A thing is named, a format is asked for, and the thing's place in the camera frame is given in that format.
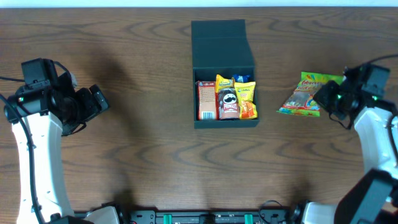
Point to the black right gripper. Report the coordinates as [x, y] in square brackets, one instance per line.
[322, 98]

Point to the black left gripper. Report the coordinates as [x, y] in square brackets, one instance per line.
[94, 99]

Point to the Haribo gummy worms bag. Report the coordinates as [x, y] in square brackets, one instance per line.
[301, 100]

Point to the yellow candy packet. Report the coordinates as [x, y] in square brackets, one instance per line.
[245, 96]
[222, 83]

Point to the blue cookie packet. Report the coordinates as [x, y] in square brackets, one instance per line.
[241, 78]

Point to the small Pringles can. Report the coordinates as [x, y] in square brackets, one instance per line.
[228, 104]

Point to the black gift box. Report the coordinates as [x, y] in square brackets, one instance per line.
[220, 47]

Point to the red snack box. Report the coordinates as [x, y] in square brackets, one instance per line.
[206, 100]

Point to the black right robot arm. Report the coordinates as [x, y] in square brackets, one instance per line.
[377, 131]

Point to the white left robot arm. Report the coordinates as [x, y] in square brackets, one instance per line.
[43, 194]

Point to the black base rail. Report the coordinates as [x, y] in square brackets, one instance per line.
[270, 211]

